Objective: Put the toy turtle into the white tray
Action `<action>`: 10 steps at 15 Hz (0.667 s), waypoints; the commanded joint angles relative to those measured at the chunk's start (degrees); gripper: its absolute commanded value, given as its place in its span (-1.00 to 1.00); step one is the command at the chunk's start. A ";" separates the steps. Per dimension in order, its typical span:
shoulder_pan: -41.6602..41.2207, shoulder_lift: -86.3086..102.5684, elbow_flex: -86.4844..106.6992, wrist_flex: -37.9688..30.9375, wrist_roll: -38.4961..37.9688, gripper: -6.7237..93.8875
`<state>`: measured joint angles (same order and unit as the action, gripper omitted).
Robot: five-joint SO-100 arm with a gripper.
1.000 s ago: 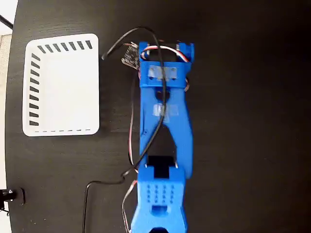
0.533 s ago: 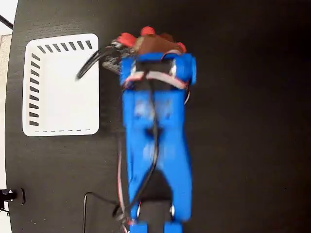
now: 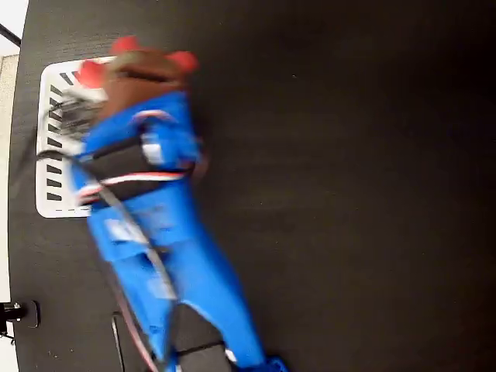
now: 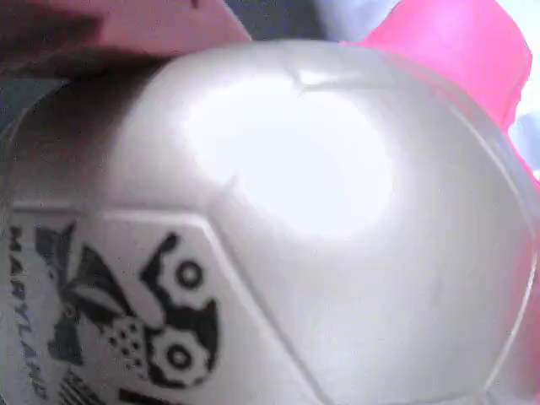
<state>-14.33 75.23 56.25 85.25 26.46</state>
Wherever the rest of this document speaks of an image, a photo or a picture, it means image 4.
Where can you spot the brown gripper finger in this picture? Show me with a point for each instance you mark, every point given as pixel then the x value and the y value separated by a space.
pixel 126 29

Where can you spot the red turtle toy printed shell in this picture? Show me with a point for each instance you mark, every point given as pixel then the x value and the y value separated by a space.
pixel 295 211

